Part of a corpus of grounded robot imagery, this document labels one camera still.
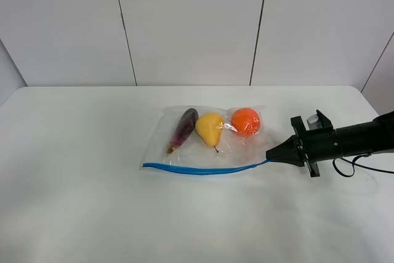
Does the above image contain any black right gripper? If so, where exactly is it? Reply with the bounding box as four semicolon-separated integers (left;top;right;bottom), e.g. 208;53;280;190
265;110;334;177

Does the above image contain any clear zip bag blue zipper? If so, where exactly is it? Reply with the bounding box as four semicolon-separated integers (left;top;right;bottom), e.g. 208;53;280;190
141;105;274;176

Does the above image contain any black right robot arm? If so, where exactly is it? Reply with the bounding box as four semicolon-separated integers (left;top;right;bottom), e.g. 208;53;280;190
266;110;393;177

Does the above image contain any orange tangerine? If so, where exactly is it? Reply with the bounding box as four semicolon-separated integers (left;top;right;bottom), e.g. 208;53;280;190
231;108;261;136

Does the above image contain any yellow pear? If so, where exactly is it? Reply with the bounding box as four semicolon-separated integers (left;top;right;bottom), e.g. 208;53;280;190
195;113;224;153

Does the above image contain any purple eggplant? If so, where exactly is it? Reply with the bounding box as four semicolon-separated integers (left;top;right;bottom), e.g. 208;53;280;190
167;108;199;155

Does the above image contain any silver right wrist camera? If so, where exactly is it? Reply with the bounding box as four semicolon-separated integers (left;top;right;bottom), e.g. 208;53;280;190
307;114;322;130

